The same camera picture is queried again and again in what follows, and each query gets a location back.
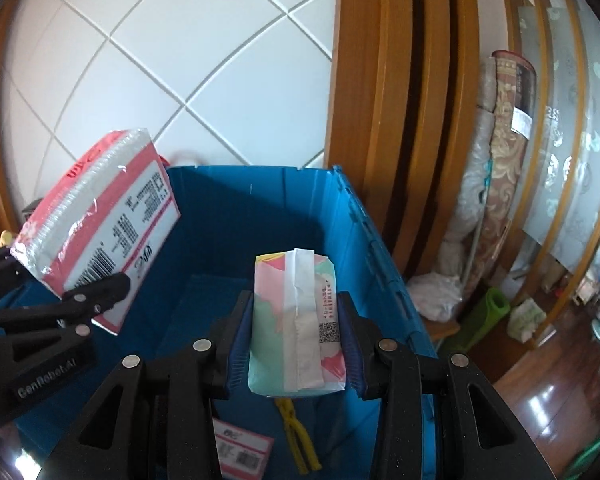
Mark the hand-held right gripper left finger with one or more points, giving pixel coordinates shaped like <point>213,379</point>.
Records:
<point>239,355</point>

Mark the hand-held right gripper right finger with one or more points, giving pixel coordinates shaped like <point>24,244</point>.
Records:
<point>355,370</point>

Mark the pastel tissue pack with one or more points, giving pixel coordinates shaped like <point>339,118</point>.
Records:
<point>275,335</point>

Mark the pink barcode label tissue pack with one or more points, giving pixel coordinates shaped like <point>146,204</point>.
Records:
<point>105,220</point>

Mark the blue plastic crate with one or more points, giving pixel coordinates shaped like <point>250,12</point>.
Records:
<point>240,220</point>

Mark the white plastic bag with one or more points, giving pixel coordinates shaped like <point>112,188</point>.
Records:
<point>435,295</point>

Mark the green rolled mat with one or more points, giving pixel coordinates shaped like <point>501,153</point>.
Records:
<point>482,312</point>

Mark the white paper pack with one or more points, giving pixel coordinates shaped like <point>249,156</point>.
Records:
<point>527,317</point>

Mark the grey rolled blanket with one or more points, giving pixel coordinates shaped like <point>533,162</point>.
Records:
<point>467,200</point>

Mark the rolled patterned carpet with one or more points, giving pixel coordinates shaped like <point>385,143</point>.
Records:
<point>505,160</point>

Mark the wooden glass door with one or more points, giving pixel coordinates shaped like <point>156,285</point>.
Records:
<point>570,110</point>

